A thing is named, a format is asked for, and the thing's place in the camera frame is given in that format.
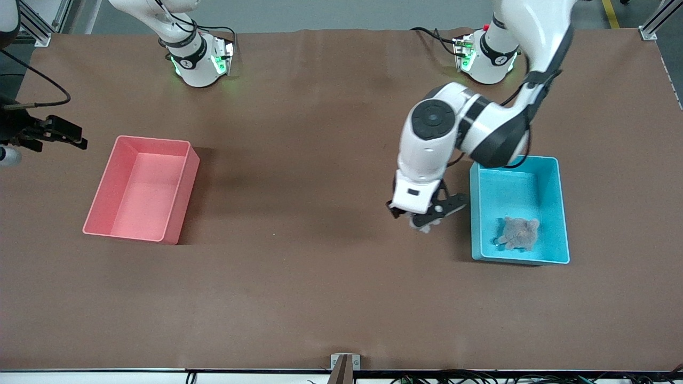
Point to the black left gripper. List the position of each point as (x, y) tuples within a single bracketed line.
[(396, 212)]

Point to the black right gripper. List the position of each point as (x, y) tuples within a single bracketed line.
[(17, 126)]

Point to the grey plush toy white face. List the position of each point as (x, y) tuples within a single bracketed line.
[(424, 227)]

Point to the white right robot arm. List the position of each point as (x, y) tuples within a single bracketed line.
[(187, 64)]

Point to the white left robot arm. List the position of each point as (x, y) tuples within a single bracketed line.
[(427, 160)]

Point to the pink plastic box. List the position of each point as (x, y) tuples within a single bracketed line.
[(144, 202)]

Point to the blue plastic box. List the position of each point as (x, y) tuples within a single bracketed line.
[(539, 186)]

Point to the brown table cover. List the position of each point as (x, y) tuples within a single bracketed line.
[(320, 293)]

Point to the metal base connector plate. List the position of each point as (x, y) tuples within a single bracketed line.
[(460, 53), (227, 56)]

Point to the white table edge strip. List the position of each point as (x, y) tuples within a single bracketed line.
[(106, 378)]

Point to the aluminium frame profile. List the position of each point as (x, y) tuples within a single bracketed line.
[(40, 29), (653, 26)]

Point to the metal clamp bracket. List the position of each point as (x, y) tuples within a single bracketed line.
[(345, 368)]

